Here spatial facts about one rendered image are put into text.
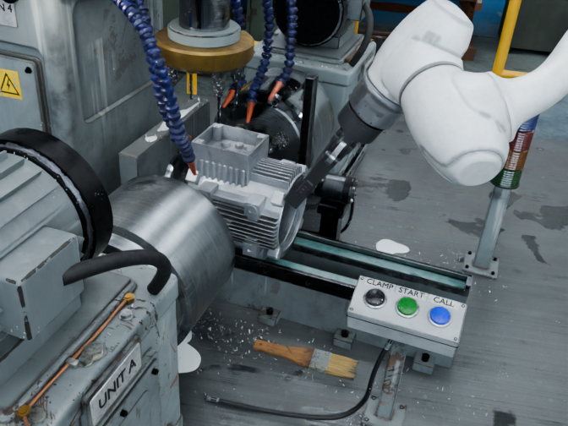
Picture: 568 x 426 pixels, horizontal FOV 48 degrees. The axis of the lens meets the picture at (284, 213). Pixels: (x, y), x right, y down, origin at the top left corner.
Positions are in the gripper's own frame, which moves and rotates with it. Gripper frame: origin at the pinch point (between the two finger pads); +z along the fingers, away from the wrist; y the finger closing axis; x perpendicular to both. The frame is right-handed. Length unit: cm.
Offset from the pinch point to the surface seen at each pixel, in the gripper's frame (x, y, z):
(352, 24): -15, -74, -3
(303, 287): 12.8, 1.1, 16.8
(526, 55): 96, -489, 72
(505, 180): 33.5, -33.1, -13.0
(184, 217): -12.2, 22.7, 2.4
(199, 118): -25.6, -15.9, 12.7
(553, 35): 100, -490, 46
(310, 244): 9.4, -10.3, 16.1
